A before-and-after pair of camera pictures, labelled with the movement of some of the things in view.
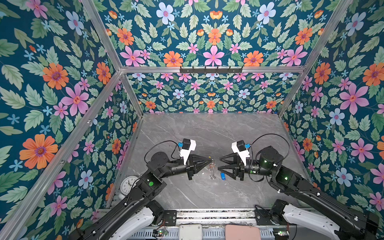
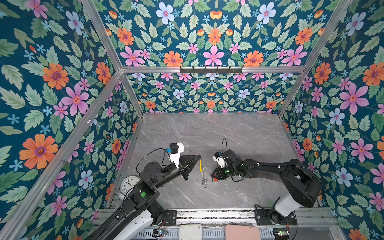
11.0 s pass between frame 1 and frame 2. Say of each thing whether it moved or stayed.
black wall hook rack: stayed
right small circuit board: stayed
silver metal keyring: moved
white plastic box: stayed
